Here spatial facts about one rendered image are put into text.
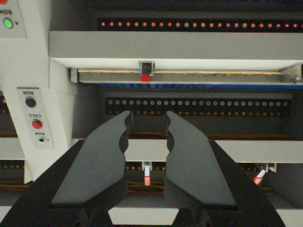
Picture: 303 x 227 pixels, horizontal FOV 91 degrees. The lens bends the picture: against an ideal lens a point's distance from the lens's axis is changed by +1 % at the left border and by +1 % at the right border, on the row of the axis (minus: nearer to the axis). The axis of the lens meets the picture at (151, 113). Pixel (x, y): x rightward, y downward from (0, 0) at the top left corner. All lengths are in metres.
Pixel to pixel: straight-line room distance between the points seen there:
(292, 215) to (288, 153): 0.20
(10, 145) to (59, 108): 0.15
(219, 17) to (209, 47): 0.19
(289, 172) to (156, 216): 0.44
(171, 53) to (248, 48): 0.12
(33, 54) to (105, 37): 0.12
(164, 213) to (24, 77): 0.42
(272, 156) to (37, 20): 0.49
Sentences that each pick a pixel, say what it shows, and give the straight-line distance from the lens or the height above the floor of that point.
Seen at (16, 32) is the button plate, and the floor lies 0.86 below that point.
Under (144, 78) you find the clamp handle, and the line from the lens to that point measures 0.20.
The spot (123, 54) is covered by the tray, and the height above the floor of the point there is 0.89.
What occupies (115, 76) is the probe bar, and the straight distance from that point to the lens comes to 0.32.
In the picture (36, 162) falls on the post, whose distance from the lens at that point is 0.41.
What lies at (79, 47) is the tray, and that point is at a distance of 0.29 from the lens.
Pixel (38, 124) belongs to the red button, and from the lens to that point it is 0.35.
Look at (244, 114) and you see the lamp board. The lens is 0.51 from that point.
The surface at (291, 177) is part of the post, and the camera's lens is 0.67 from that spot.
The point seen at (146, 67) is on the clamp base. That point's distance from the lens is 0.29.
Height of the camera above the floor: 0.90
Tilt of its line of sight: 20 degrees up
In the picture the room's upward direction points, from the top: 179 degrees counter-clockwise
